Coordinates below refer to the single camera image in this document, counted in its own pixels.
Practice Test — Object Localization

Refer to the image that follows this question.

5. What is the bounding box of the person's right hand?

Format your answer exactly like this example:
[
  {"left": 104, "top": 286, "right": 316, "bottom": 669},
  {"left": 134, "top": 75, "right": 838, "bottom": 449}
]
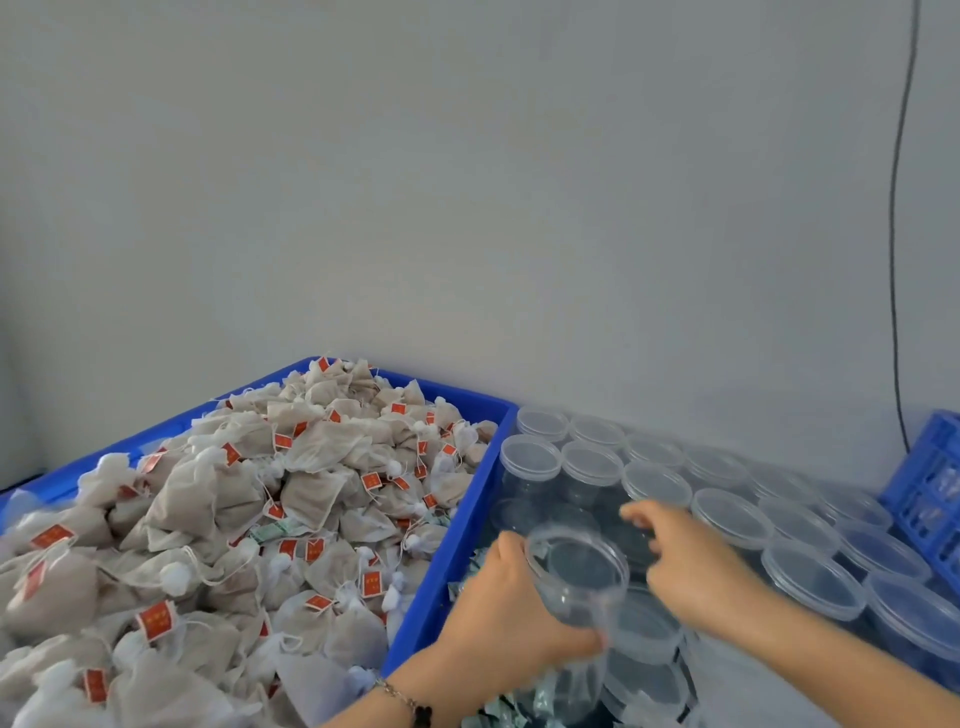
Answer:
[{"left": 619, "top": 499, "right": 782, "bottom": 639}]

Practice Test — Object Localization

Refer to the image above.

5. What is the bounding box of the person's left hand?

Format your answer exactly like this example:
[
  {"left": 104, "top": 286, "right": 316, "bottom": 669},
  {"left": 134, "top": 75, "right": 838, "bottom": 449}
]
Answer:
[{"left": 427, "top": 528, "right": 609, "bottom": 699}]

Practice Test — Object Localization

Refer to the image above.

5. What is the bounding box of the clear jar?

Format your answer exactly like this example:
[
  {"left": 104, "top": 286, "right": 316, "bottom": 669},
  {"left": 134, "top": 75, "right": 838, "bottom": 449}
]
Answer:
[{"left": 525, "top": 522, "right": 632, "bottom": 714}]

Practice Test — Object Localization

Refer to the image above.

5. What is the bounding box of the pile of green desiccant packets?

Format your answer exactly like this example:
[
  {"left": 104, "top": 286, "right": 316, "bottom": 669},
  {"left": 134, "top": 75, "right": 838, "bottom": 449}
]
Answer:
[{"left": 457, "top": 682, "right": 602, "bottom": 728}]

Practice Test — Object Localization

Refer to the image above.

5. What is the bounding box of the group of lidded jars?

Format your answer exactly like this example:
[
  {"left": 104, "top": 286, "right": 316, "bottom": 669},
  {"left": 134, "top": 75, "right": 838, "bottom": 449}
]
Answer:
[{"left": 495, "top": 405, "right": 960, "bottom": 692}]

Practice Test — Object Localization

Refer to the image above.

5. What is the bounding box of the blue slatted crate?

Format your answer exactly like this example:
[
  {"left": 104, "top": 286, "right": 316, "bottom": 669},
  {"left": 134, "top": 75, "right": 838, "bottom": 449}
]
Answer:
[{"left": 882, "top": 409, "right": 960, "bottom": 594}]

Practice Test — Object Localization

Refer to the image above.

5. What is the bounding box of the pile of tea bags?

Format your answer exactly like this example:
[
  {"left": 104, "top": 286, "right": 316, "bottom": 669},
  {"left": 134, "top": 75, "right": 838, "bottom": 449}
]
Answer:
[{"left": 0, "top": 355, "right": 500, "bottom": 728}]

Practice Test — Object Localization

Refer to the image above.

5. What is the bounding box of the person's right forearm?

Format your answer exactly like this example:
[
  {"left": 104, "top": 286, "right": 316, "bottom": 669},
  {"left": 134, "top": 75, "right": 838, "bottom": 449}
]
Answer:
[{"left": 742, "top": 592, "right": 960, "bottom": 728}]

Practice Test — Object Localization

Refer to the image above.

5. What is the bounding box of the blue plastic tray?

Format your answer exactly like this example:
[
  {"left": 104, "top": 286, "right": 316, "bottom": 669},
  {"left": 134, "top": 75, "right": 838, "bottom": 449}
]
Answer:
[{"left": 0, "top": 357, "right": 519, "bottom": 677}]

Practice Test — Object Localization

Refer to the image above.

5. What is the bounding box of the thin beaded bracelet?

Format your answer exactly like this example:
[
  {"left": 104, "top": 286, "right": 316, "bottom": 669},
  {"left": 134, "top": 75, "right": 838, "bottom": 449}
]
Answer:
[{"left": 372, "top": 678, "right": 437, "bottom": 728}]

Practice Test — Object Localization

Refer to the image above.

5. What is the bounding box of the black cable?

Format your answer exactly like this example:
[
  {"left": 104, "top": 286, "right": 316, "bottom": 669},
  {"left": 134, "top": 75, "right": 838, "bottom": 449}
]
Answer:
[{"left": 888, "top": 0, "right": 923, "bottom": 452}]

